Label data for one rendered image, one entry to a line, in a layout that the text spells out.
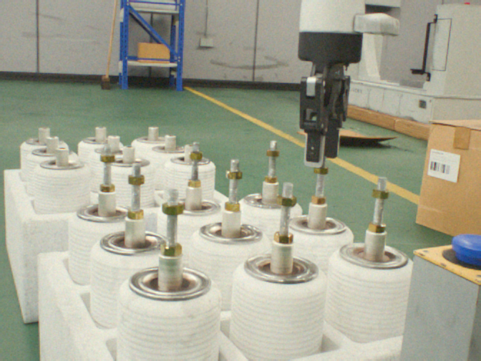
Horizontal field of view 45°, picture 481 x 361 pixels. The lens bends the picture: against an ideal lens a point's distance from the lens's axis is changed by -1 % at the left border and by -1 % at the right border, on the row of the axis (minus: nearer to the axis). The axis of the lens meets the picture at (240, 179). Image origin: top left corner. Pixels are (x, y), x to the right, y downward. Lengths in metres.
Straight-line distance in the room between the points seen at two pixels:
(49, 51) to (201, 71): 1.68
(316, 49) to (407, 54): 7.07
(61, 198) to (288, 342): 0.56
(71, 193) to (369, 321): 0.57
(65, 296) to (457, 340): 0.43
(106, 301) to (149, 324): 0.13
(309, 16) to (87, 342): 0.42
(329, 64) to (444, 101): 3.07
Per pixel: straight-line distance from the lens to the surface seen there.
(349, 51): 0.69
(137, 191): 0.63
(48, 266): 0.79
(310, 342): 0.60
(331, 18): 0.68
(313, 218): 0.74
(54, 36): 6.70
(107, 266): 0.62
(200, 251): 0.67
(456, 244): 0.49
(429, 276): 0.49
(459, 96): 3.79
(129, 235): 0.64
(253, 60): 6.96
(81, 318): 0.65
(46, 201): 1.03
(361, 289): 0.63
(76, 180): 1.02
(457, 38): 3.76
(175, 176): 1.08
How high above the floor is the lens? 0.47
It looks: 13 degrees down
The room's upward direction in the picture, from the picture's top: 3 degrees clockwise
